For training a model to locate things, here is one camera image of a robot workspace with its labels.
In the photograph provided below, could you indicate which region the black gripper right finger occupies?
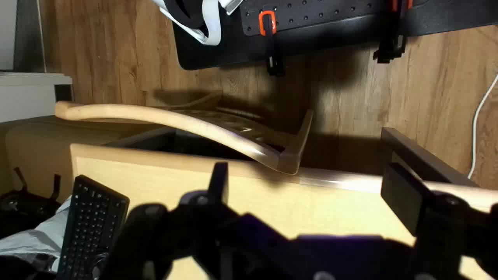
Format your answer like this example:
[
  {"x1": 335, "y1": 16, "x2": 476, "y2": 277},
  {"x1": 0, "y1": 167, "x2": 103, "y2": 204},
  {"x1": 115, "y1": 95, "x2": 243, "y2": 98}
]
[{"x1": 380, "y1": 160, "x2": 498, "y2": 280}]

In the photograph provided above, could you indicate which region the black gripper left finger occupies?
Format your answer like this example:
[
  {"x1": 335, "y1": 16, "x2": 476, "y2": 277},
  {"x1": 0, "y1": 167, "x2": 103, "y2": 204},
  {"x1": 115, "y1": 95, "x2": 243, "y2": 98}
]
[{"x1": 100, "y1": 160, "x2": 293, "y2": 280}]

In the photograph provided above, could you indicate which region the black computer keyboard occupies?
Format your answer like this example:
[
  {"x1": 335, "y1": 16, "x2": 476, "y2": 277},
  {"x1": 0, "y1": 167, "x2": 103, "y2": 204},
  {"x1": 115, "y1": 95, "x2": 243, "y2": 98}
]
[{"x1": 56, "y1": 174, "x2": 131, "y2": 280}]

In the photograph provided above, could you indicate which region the wooden chair with curved back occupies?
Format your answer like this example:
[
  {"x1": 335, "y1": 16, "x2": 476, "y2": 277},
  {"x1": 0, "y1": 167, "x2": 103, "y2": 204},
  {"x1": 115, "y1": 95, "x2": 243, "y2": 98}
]
[{"x1": 53, "y1": 100, "x2": 316, "y2": 177}]

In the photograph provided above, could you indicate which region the white plastic bag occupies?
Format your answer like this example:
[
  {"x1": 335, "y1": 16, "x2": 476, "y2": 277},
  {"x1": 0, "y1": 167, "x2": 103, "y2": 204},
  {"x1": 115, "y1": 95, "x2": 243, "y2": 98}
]
[{"x1": 0, "y1": 199, "x2": 72, "y2": 272}]

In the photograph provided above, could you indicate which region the white plastic housing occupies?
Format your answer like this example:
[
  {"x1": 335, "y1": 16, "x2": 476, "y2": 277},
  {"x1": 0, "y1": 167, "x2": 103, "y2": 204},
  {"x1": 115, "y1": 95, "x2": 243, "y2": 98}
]
[{"x1": 0, "y1": 72, "x2": 75, "y2": 125}]

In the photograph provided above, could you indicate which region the orange black clamp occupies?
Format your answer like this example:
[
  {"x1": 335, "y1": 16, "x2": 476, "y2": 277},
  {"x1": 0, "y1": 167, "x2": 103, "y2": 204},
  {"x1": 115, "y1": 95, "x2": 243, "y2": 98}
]
[
  {"x1": 372, "y1": 0, "x2": 415, "y2": 65},
  {"x1": 257, "y1": 8, "x2": 286, "y2": 75}
]

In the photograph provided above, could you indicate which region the white crumpled cloth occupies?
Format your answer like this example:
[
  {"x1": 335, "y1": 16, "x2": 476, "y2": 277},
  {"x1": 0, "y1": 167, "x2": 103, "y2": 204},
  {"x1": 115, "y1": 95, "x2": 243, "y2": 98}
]
[{"x1": 152, "y1": 0, "x2": 246, "y2": 47}]

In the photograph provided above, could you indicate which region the white cable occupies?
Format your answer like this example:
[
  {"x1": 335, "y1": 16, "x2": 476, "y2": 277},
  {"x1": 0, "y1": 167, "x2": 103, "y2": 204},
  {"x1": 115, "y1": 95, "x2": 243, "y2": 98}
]
[{"x1": 465, "y1": 72, "x2": 498, "y2": 181}]

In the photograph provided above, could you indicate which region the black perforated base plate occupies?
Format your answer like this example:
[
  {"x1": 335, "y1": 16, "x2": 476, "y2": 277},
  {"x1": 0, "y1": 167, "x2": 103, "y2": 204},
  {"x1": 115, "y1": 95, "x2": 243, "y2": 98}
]
[{"x1": 173, "y1": 0, "x2": 498, "y2": 72}]

